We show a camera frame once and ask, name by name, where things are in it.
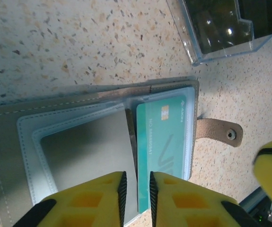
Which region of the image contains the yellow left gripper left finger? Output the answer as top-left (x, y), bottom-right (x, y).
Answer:
top-left (12, 171), bottom-right (128, 227)

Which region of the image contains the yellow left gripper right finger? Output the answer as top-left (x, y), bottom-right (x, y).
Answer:
top-left (149, 171), bottom-right (261, 227)

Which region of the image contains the silver credit card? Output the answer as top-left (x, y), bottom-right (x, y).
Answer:
top-left (40, 110), bottom-right (138, 225)

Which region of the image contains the teal credit card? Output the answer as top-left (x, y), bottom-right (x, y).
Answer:
top-left (135, 93), bottom-right (193, 213)

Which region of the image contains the grey leather card holder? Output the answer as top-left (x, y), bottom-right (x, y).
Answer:
top-left (0, 78), bottom-right (244, 227)

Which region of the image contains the clear acrylic card box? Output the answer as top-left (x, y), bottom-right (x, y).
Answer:
top-left (166, 0), bottom-right (272, 67)

